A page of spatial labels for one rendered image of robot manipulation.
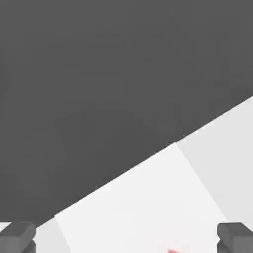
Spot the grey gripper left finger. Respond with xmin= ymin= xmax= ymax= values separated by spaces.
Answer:
xmin=0 ymin=221 xmax=38 ymax=253

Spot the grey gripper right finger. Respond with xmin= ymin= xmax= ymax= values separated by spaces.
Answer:
xmin=216 ymin=222 xmax=253 ymax=253

